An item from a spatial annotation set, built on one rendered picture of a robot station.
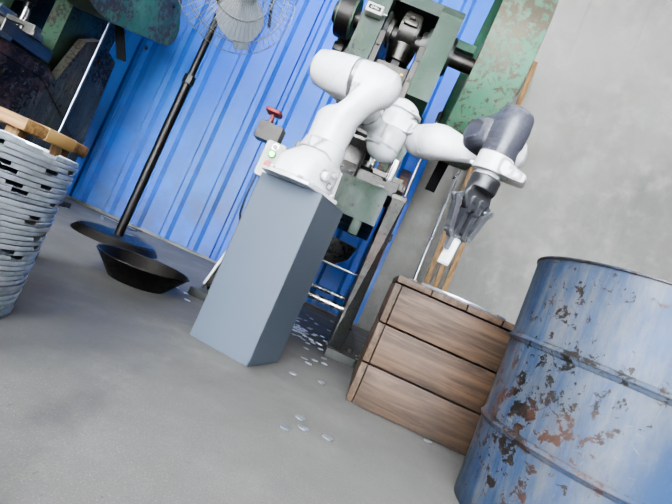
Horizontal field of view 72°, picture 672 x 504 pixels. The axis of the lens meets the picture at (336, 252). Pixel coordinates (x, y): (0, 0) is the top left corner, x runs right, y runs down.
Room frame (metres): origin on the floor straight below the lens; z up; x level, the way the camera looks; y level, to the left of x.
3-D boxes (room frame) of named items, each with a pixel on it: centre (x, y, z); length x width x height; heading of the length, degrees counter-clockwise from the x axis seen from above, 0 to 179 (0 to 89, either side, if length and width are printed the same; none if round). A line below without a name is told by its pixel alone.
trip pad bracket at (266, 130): (1.78, 0.41, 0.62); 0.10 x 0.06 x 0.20; 87
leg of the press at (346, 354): (2.12, -0.18, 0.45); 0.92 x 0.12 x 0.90; 177
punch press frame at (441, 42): (2.14, 0.09, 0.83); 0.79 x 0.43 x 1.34; 177
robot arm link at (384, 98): (1.22, 0.10, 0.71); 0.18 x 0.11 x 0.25; 78
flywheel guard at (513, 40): (2.09, -0.25, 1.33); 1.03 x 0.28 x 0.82; 177
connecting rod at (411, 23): (2.00, 0.09, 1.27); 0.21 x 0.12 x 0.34; 177
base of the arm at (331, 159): (1.19, 0.15, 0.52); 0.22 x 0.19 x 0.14; 160
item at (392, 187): (2.00, 0.09, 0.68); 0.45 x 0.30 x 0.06; 87
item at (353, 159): (1.82, 0.10, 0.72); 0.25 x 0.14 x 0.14; 177
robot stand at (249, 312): (1.23, 0.14, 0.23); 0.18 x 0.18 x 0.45; 70
